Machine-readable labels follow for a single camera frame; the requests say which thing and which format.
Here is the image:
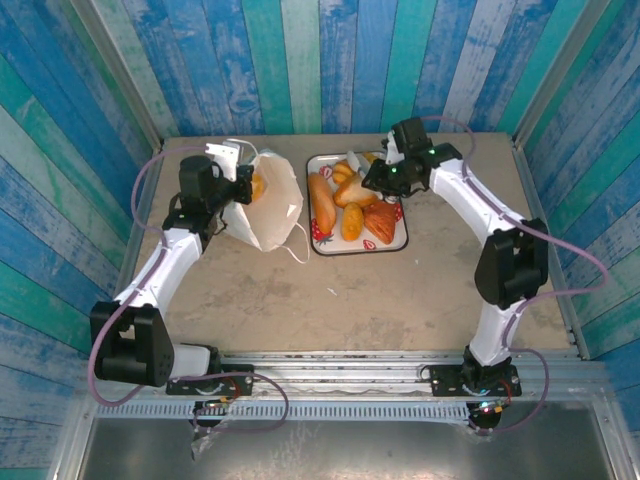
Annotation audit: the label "metal tongs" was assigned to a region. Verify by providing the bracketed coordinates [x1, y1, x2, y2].
[347, 149, 381, 176]

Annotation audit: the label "pale triangular fake bread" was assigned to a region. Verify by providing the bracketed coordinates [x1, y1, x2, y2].
[333, 174, 381, 209]

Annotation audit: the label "white printed paper bag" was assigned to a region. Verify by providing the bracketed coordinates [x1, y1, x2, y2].
[219, 138, 312, 266]

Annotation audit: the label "oval golden fake roll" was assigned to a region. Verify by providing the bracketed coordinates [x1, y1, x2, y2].
[340, 201, 366, 243]

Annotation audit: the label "long golden fake baguette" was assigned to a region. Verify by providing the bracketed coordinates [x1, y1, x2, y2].
[307, 171, 338, 236]

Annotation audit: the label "white strawberry print tray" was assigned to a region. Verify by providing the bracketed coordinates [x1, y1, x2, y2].
[305, 151, 410, 257]

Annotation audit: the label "small electronics board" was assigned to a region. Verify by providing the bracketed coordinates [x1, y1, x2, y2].
[468, 397, 512, 435]
[192, 397, 236, 432]

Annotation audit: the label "grey metal plate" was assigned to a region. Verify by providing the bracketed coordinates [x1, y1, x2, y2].
[49, 417, 634, 480]

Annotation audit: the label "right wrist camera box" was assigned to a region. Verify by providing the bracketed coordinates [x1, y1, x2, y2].
[382, 135, 402, 167]

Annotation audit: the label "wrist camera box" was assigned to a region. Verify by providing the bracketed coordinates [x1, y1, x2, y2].
[382, 135, 402, 167]
[204, 140, 242, 184]

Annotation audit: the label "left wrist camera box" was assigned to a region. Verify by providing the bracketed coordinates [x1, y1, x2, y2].
[204, 140, 242, 184]

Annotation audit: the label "aluminium frame profile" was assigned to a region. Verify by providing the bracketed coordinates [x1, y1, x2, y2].
[510, 0, 602, 361]
[69, 0, 167, 359]

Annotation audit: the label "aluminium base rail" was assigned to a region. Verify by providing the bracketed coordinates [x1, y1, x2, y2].
[74, 351, 609, 401]

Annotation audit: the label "grey slotted cable duct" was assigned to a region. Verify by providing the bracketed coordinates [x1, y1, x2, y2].
[94, 400, 471, 424]

